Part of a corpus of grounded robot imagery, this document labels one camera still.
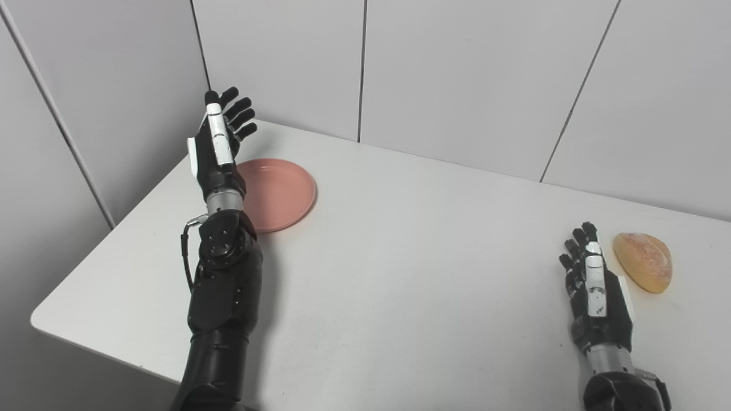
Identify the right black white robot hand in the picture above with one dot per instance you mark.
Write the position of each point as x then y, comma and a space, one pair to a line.
599, 302

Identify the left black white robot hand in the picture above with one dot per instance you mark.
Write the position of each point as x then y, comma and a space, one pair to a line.
217, 151

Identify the golden bread roll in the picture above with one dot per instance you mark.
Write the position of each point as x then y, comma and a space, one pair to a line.
645, 261

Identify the pink round plate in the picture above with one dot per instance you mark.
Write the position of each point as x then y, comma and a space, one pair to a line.
280, 191

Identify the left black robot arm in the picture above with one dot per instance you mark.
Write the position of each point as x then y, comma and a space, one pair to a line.
223, 297

